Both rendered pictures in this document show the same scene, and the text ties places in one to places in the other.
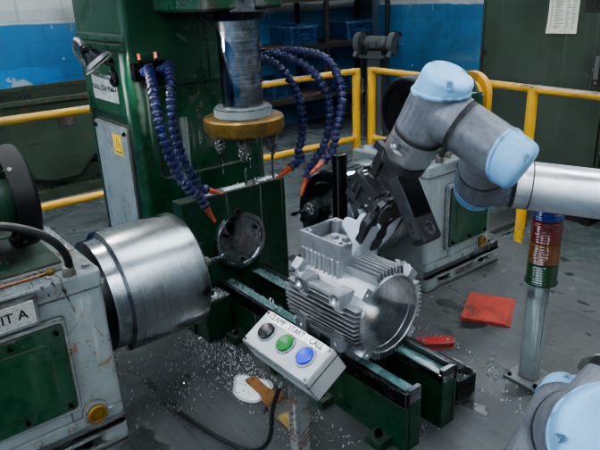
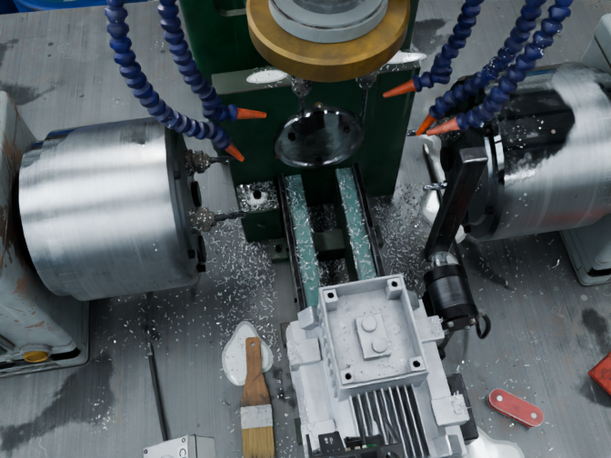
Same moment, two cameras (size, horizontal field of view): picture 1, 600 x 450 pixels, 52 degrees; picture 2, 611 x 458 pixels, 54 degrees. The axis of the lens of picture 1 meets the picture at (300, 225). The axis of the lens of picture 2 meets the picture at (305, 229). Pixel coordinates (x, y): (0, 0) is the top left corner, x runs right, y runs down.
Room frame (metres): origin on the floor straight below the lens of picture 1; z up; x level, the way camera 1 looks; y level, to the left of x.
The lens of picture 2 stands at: (0.89, -0.13, 1.79)
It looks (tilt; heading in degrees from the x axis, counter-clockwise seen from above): 61 degrees down; 31
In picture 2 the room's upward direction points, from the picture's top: 2 degrees counter-clockwise
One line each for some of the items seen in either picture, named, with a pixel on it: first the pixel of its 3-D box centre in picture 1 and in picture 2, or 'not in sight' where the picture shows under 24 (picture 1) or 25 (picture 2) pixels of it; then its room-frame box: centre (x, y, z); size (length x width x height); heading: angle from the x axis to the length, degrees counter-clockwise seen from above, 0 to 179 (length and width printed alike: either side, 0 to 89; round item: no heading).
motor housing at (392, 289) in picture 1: (353, 295); (371, 391); (1.09, -0.10, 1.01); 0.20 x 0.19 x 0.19; 39
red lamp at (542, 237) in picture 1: (546, 229); not in sight; (1.10, -0.48, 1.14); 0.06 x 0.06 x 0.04
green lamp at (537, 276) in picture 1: (542, 270); not in sight; (1.10, -0.48, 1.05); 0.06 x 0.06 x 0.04
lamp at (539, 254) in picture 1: (544, 249); not in sight; (1.10, -0.48, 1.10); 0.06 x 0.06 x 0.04
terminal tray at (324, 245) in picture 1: (338, 247); (369, 338); (1.12, -0.07, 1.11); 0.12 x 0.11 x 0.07; 39
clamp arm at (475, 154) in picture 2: (340, 207); (451, 213); (1.32, -0.09, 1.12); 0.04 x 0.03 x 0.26; 38
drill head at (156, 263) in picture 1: (120, 288); (89, 213); (1.12, 0.37, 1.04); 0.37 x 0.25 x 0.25; 128
